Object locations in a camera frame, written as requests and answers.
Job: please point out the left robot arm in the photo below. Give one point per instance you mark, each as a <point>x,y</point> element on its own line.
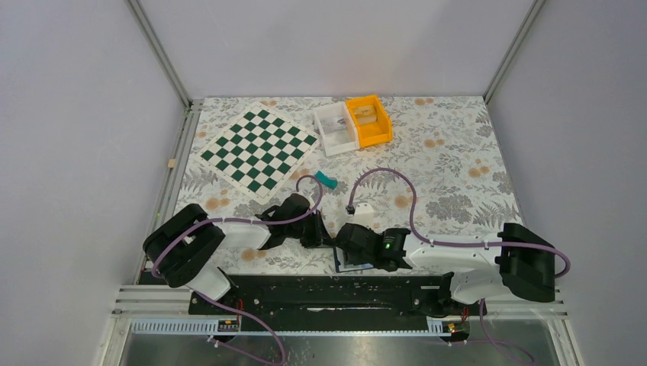
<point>181,248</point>

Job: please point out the navy blue card holder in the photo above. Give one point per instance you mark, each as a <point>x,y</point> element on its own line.
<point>343,262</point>

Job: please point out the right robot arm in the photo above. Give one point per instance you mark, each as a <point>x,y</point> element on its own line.
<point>514,261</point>

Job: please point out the wooden block in orange bin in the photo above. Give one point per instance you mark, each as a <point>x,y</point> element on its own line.
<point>366,114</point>

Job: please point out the white plastic bin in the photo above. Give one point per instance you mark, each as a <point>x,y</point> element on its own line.
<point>340,142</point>

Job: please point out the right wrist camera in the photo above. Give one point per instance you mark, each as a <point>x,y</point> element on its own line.
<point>363,215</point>

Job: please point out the teal block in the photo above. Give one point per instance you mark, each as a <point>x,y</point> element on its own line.
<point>326,181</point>

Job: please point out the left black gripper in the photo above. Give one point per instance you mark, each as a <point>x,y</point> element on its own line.
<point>320,232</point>

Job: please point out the green white chessboard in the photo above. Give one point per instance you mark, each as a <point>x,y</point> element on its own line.
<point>258,151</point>

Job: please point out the orange plastic bin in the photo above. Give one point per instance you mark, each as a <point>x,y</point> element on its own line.
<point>373,125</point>

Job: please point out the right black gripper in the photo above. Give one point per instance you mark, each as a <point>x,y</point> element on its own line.
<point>352,258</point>

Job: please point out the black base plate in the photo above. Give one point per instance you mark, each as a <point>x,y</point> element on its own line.
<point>345,303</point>

